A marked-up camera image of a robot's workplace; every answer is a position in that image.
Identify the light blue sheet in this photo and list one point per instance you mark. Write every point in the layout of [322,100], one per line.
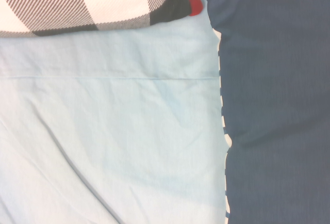
[108,131]

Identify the navy blue blanket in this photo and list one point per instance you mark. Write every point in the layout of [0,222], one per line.
[278,92]

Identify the black white checkered cloth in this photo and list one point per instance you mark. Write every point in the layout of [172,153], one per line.
[77,2]

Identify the red round object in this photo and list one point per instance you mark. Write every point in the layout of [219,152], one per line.
[196,6]

